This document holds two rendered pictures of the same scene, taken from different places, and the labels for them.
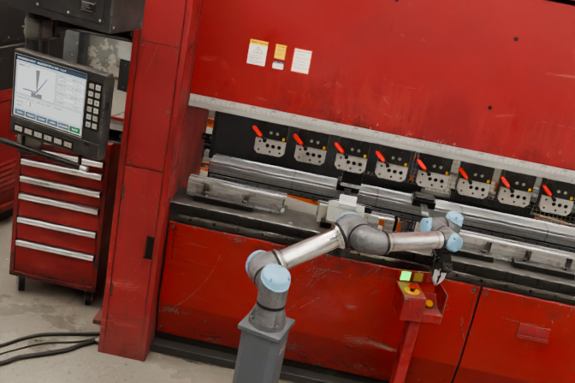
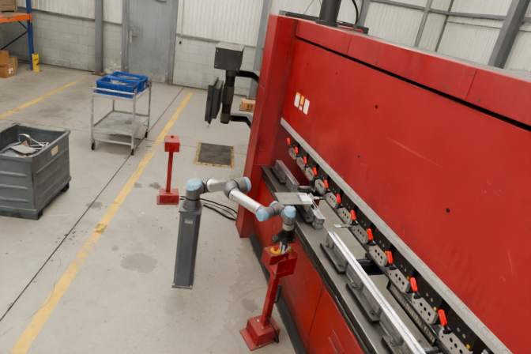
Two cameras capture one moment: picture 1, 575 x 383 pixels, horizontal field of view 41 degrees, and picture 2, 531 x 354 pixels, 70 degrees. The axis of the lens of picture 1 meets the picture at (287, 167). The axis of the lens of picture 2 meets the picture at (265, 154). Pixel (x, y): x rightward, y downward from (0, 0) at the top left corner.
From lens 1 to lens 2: 3.44 m
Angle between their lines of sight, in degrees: 62
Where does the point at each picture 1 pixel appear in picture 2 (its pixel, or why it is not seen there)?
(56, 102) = not seen: hidden behind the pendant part
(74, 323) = not seen: hidden behind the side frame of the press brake
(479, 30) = (362, 97)
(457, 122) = (345, 162)
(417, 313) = (266, 262)
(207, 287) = not seen: hidden behind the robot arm
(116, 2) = (217, 55)
